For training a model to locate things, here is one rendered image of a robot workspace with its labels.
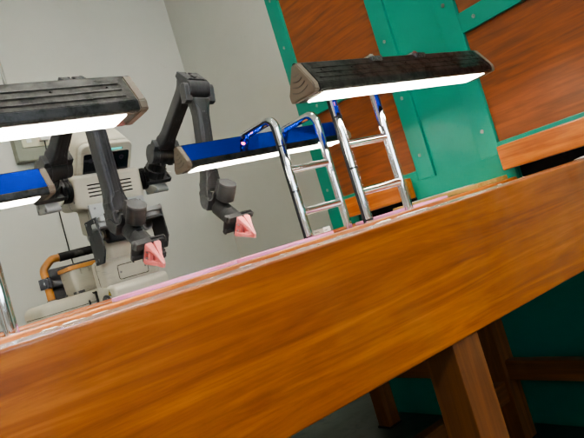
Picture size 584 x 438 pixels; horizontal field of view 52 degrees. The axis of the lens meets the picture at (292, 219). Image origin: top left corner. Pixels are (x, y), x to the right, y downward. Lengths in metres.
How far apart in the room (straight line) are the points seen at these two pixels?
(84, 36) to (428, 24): 2.73
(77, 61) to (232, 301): 3.58
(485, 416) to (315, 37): 1.72
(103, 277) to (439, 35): 1.40
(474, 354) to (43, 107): 0.70
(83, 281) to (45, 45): 1.96
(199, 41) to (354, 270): 3.68
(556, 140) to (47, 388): 1.41
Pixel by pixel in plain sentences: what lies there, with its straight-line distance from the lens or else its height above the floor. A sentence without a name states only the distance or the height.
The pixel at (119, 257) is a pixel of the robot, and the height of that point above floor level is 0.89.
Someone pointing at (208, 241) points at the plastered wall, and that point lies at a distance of 4.16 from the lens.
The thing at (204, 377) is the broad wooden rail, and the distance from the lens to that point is 0.62.
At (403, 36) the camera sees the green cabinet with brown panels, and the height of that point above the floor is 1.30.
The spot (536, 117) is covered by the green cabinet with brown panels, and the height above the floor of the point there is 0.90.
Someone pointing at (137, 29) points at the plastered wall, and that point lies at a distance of 4.45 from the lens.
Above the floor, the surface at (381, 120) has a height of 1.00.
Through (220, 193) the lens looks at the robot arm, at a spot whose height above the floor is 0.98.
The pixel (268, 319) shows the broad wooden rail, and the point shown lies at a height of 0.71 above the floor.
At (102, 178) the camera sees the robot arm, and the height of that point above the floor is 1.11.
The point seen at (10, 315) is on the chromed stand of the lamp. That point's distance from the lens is 1.05.
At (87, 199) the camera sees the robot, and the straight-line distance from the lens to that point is 2.28.
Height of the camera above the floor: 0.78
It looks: 2 degrees up
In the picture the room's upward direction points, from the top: 17 degrees counter-clockwise
